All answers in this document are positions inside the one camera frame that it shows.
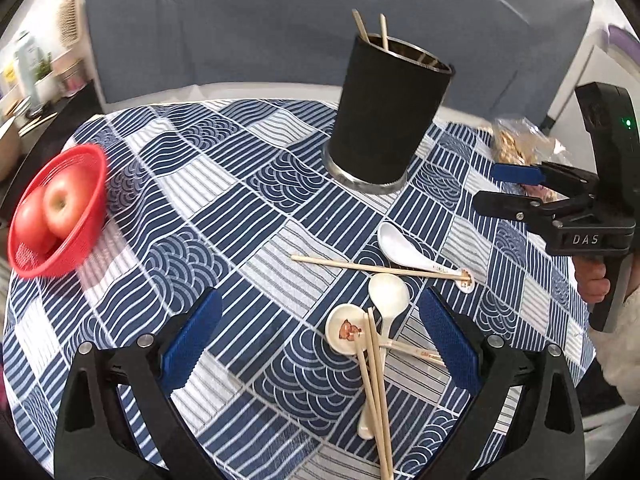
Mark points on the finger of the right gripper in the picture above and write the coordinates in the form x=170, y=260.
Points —
x=566, y=180
x=519, y=208

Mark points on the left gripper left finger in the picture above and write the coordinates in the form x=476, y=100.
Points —
x=93, y=438

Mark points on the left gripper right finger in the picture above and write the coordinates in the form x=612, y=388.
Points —
x=544, y=439

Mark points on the wooden chopstick across spoon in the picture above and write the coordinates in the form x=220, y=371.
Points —
x=375, y=267

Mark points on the white ceramic spoon long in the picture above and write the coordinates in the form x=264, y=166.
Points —
x=399, y=250

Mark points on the wooden chopstick bundle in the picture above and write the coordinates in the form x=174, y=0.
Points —
x=377, y=398
x=378, y=375
x=367, y=389

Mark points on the spoon with cartoon print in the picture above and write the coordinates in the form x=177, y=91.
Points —
x=346, y=320

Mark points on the right hand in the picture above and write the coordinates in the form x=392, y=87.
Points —
x=590, y=276

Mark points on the clear snack box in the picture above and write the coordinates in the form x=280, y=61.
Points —
x=517, y=141

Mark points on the grey fabric backdrop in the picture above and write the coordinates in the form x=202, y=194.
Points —
x=510, y=56

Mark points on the black cylindrical utensil holder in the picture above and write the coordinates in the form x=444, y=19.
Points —
x=389, y=99

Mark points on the red apple back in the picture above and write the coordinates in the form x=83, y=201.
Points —
x=30, y=224

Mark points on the red apple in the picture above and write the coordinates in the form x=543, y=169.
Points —
x=30, y=224
x=66, y=198

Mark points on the blue white patterned tablecloth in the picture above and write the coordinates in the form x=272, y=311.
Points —
x=233, y=194

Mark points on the red apple front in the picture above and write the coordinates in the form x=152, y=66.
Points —
x=66, y=198

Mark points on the small potted plant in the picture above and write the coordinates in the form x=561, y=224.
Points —
x=44, y=68

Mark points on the wooden hairbrush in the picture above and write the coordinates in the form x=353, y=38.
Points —
x=69, y=22

